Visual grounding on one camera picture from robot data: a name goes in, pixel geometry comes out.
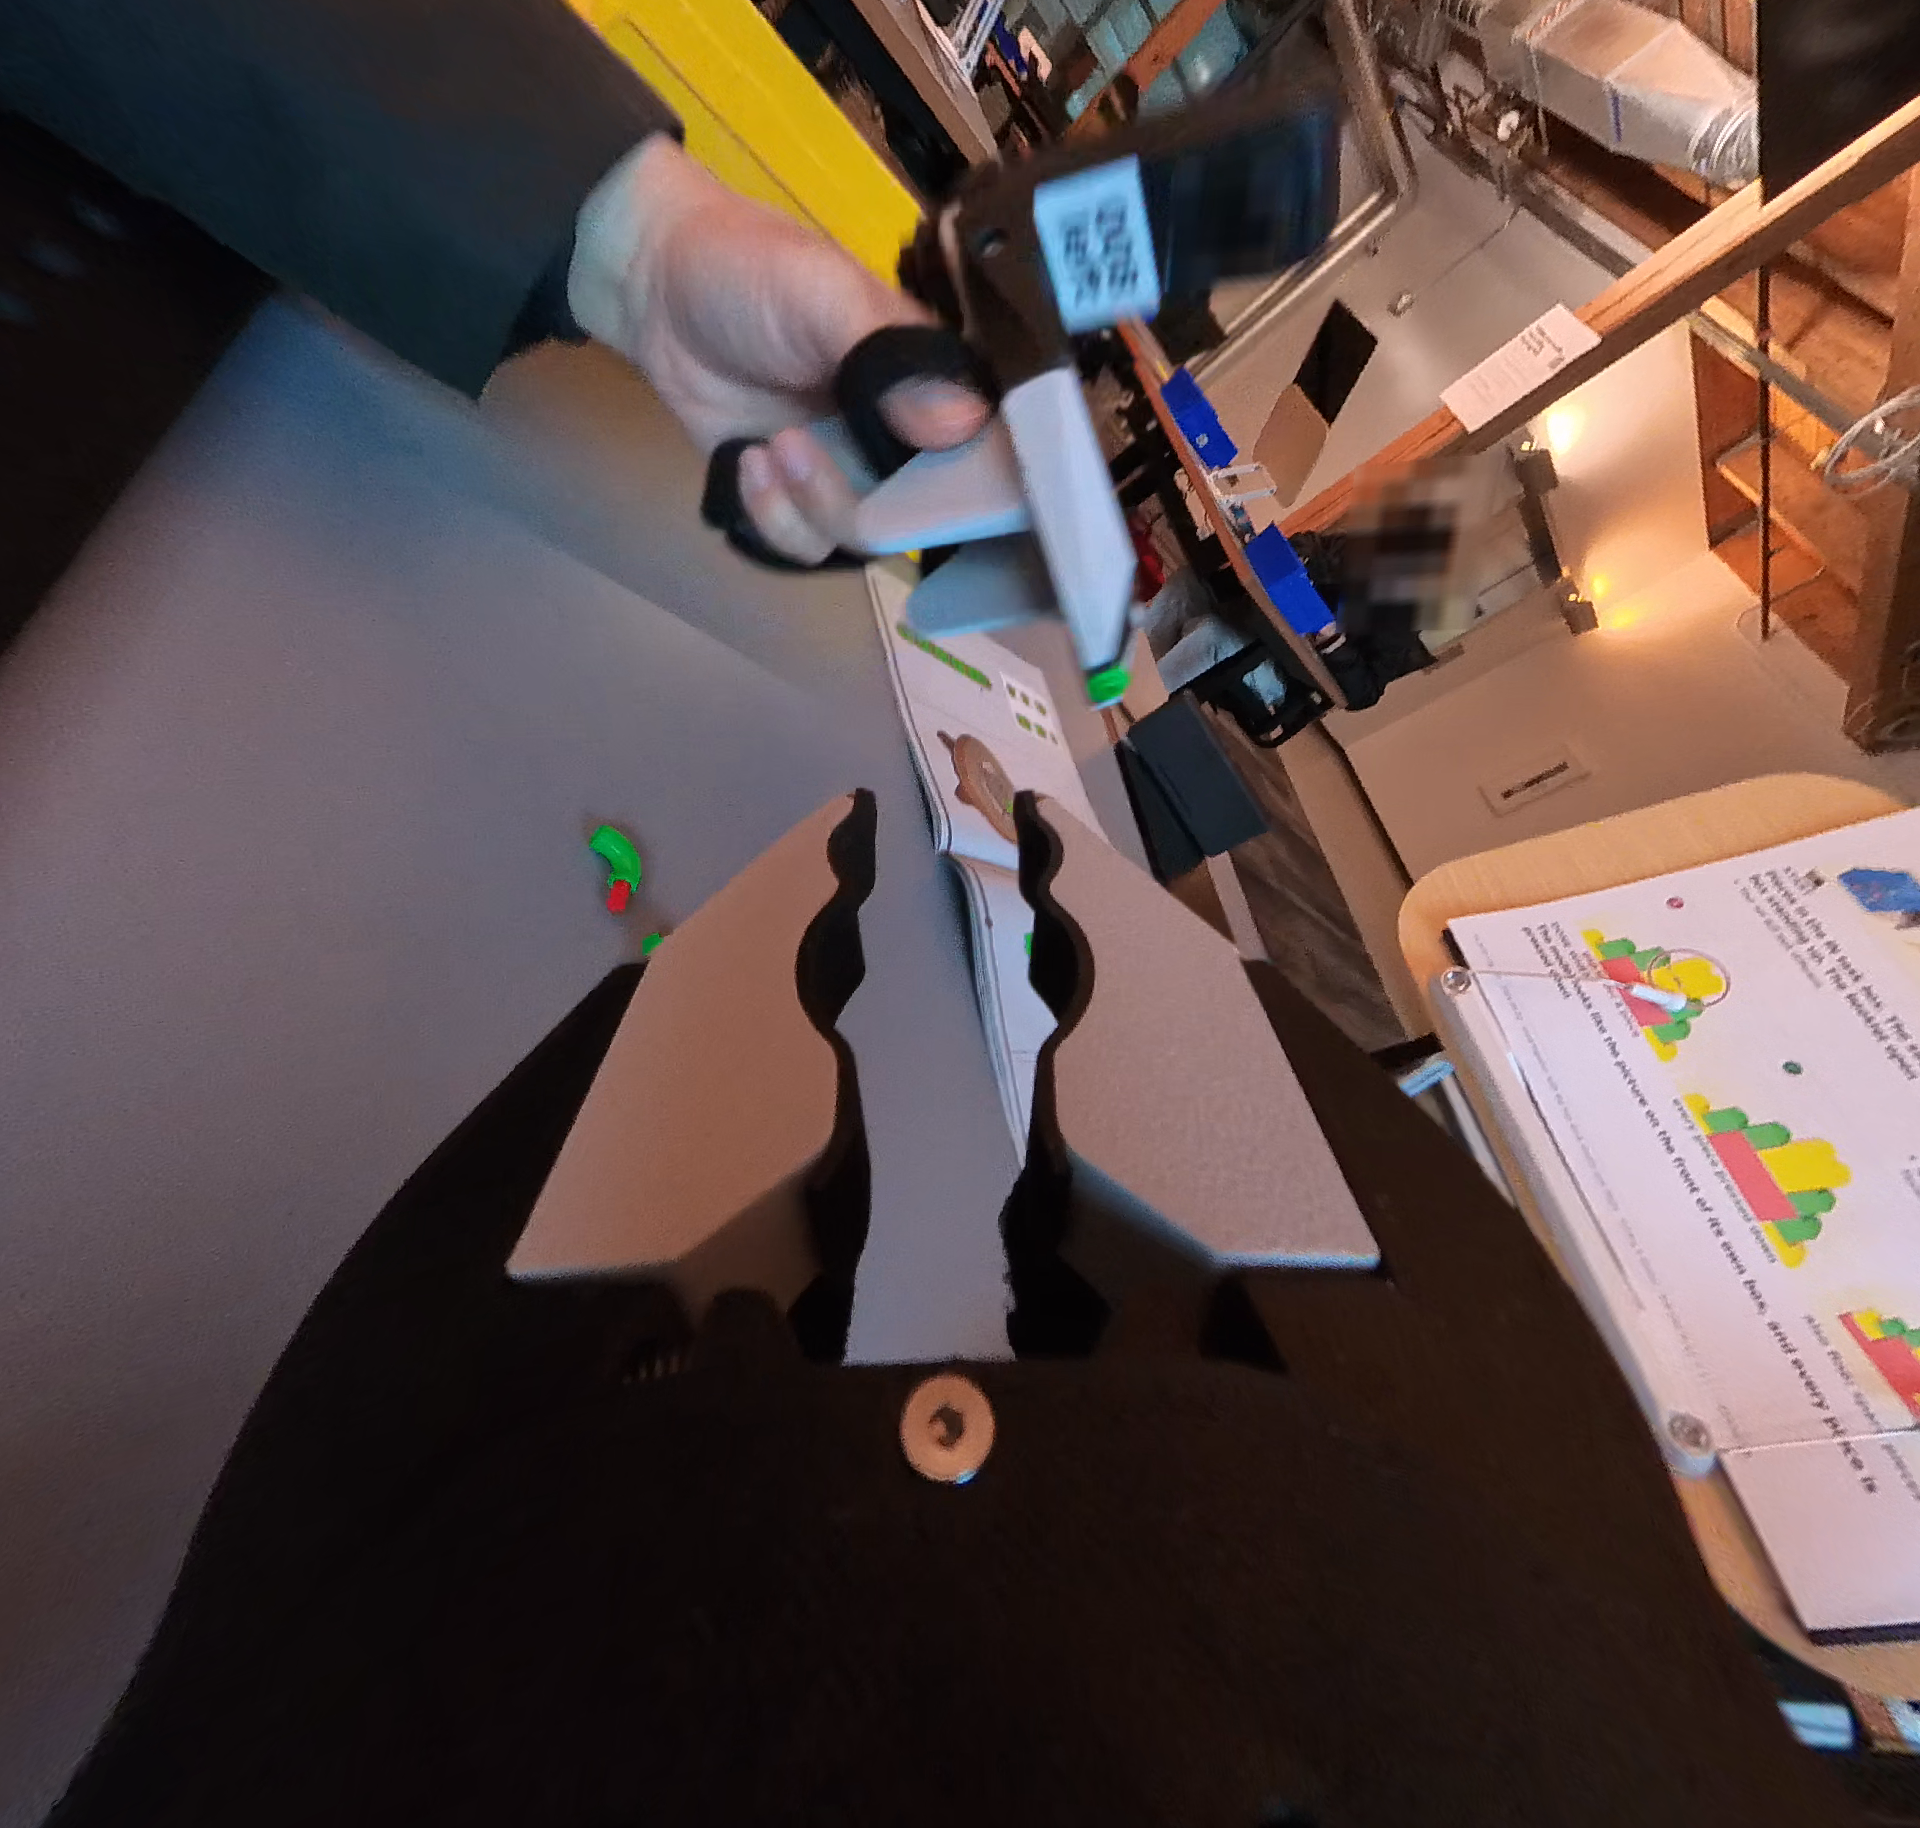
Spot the black device with green lights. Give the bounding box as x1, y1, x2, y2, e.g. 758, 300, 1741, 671
1116, 695, 1270, 879

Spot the white paper sign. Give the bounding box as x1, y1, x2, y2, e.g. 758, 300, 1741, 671
1441, 300, 1604, 437

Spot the light wooden board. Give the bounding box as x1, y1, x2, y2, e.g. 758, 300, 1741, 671
1399, 775, 1920, 1702

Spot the blue plastic bin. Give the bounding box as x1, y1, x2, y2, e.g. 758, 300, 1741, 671
1242, 522, 1339, 638
1163, 365, 1240, 473

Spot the grey background table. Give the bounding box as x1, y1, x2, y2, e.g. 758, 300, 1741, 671
786, 0, 1000, 158

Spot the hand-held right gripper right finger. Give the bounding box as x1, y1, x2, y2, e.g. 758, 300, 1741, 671
1002, 790, 1383, 1362

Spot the wall light fixture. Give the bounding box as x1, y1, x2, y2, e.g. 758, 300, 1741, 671
1515, 402, 1608, 638

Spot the grey desk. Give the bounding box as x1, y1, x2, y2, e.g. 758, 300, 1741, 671
0, 291, 1263, 1828

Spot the person's left forearm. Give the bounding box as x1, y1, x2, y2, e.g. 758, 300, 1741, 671
0, 0, 684, 398

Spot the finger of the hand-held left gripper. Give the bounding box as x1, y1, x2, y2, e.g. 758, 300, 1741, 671
997, 365, 1141, 677

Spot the open instruction booklet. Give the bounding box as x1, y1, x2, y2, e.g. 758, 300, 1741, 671
867, 569, 1142, 1163

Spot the beige chair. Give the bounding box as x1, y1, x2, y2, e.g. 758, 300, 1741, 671
1252, 385, 1330, 502

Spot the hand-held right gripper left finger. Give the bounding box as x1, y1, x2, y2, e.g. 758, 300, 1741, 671
507, 790, 881, 1362

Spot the printed instruction sheet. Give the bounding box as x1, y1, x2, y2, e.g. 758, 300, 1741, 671
1446, 809, 1920, 1642

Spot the yellow plastic bin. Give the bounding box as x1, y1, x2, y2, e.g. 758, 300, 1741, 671
563, 0, 925, 286

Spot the wooden post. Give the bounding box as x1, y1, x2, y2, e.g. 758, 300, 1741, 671
1275, 94, 1920, 540

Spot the long wooden table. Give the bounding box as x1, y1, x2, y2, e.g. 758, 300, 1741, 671
1116, 312, 1353, 712

